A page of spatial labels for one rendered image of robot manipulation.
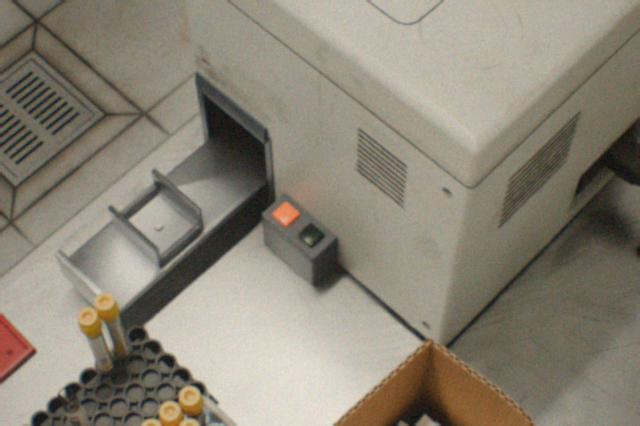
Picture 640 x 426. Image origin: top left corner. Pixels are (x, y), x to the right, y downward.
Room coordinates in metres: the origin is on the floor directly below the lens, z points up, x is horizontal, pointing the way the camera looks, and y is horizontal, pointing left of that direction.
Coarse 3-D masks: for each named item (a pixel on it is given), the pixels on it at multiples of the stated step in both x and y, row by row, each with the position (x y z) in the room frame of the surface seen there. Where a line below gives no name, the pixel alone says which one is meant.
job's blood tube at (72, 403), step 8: (64, 392) 0.34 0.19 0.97; (72, 392) 0.34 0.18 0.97; (64, 400) 0.34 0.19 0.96; (72, 400) 0.33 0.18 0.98; (64, 408) 0.33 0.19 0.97; (72, 408) 0.33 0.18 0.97; (80, 408) 0.34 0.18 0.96; (72, 416) 0.33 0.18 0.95; (80, 416) 0.33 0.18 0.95; (72, 424) 0.33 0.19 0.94; (80, 424) 0.33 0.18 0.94; (88, 424) 0.34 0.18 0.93
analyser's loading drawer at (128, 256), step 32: (224, 128) 0.60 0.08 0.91; (192, 160) 0.57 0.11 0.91; (224, 160) 0.57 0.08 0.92; (256, 160) 0.57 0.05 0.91; (160, 192) 0.54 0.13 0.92; (192, 192) 0.54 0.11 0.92; (224, 192) 0.54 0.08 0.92; (256, 192) 0.54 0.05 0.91; (128, 224) 0.49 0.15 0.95; (192, 224) 0.51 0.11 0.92; (64, 256) 0.47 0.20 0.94; (96, 256) 0.48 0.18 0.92; (128, 256) 0.48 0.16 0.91; (160, 256) 0.47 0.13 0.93; (96, 288) 0.44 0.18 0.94; (128, 288) 0.45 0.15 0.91
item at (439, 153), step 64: (192, 0) 0.60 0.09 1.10; (256, 0) 0.55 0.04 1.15; (320, 0) 0.53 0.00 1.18; (384, 0) 0.53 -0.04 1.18; (448, 0) 0.53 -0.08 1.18; (512, 0) 0.53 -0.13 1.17; (576, 0) 0.53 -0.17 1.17; (256, 64) 0.55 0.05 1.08; (320, 64) 0.51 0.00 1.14; (384, 64) 0.48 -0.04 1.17; (448, 64) 0.48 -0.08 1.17; (512, 64) 0.48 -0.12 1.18; (576, 64) 0.48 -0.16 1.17; (256, 128) 0.55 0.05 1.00; (320, 128) 0.51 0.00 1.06; (384, 128) 0.46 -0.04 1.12; (448, 128) 0.43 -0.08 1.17; (512, 128) 0.44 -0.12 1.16; (576, 128) 0.50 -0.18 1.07; (320, 192) 0.51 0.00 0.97; (384, 192) 0.46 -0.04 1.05; (448, 192) 0.43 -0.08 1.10; (512, 192) 0.45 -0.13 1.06; (576, 192) 0.54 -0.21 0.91; (320, 256) 0.48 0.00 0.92; (384, 256) 0.46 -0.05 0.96; (448, 256) 0.42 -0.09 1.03; (512, 256) 0.47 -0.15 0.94; (448, 320) 0.41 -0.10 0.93
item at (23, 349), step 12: (0, 312) 0.45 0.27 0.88; (0, 324) 0.44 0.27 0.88; (12, 324) 0.44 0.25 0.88; (0, 336) 0.43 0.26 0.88; (12, 336) 0.43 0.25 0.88; (24, 336) 0.43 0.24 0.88; (0, 348) 0.42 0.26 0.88; (12, 348) 0.42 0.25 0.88; (24, 348) 0.42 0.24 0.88; (0, 360) 0.41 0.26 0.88; (12, 360) 0.41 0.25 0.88; (24, 360) 0.41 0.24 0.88; (0, 372) 0.39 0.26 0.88; (12, 372) 0.40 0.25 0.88
